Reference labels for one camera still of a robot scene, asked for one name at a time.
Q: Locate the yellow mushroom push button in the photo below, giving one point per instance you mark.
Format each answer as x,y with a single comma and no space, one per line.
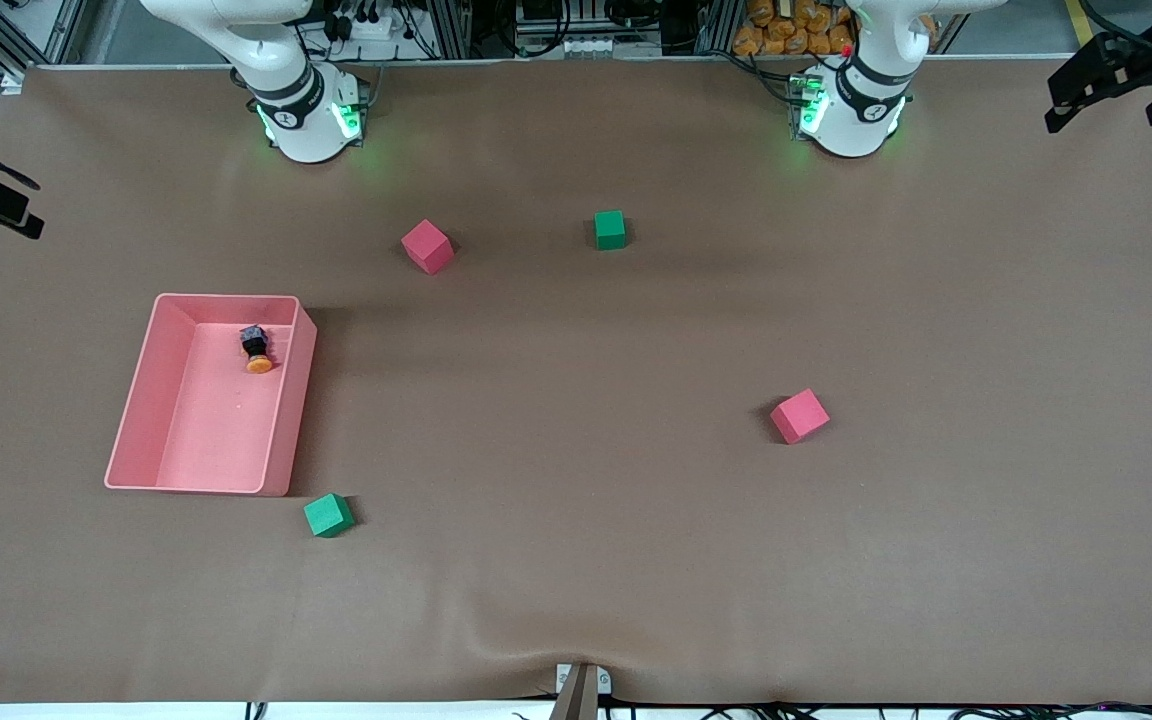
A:
257,352

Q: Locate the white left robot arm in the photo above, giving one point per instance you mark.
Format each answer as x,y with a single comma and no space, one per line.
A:
856,110

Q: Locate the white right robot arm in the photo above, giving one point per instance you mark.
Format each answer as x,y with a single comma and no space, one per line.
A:
301,110

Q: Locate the pink plastic bin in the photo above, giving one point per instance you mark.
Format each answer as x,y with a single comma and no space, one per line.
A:
216,420

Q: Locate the pile of orange items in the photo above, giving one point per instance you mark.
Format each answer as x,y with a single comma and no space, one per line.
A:
791,28

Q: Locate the white power strip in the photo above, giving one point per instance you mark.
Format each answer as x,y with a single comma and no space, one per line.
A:
371,25

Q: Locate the pink foam cube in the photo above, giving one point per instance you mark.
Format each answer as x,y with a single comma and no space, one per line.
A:
800,417
427,247

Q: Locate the green foam cube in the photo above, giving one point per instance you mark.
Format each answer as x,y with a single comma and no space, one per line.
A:
610,230
328,516

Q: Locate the white terminal strip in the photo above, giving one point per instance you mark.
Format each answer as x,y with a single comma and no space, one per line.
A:
596,46

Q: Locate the brown table mat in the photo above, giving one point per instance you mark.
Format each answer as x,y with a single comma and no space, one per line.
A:
576,520

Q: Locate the aluminium frame post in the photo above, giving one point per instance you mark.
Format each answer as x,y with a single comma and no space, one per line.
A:
716,26
448,28

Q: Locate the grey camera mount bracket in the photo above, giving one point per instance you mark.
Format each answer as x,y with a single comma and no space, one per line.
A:
581,690

